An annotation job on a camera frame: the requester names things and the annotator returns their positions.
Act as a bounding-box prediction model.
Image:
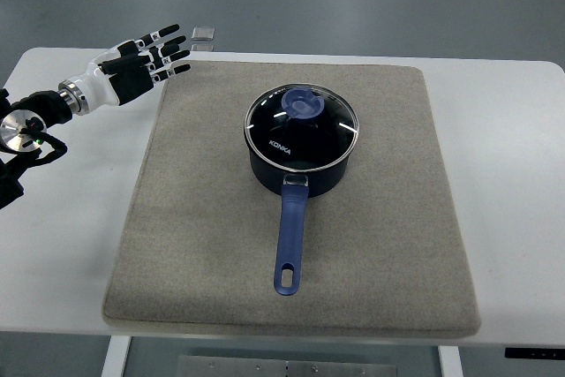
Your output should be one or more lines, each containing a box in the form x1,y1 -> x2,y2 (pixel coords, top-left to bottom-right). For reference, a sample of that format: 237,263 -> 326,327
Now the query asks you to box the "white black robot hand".
58,24 -> 190,115

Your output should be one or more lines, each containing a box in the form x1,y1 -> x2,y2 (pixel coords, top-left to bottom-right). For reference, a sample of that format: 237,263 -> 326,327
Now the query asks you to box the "glass lid blue knob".
244,84 -> 359,172

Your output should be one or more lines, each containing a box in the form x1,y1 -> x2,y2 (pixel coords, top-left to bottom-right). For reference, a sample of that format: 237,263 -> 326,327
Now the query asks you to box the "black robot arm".
1,88 -> 76,207

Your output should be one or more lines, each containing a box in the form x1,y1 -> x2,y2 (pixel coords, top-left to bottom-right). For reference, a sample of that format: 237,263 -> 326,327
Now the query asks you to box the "silver floor plate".
191,26 -> 215,41

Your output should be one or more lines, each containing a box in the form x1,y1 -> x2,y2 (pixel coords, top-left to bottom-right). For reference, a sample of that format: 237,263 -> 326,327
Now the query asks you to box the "dark blue saucepan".
244,82 -> 360,297

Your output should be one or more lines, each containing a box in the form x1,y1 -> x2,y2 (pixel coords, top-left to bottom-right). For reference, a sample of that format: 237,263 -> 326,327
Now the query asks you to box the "white left table leg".
101,336 -> 132,377

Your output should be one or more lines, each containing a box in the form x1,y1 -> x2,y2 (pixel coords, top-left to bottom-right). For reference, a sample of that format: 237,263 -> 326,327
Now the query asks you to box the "white table leg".
101,336 -> 132,377
438,346 -> 463,377

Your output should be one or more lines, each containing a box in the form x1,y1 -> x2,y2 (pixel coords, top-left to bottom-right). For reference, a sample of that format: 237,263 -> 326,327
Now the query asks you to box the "beige felt mat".
102,61 -> 480,339

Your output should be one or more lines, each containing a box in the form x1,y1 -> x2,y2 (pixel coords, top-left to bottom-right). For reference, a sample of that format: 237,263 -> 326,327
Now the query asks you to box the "white right table leg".
438,346 -> 463,377

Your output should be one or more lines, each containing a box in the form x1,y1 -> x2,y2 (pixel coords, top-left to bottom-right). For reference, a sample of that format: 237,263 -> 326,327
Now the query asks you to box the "black table control panel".
504,347 -> 565,360

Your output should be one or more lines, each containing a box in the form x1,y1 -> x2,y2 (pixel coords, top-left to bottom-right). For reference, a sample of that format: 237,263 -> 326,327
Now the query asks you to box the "grey metal base plate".
176,356 -> 398,377

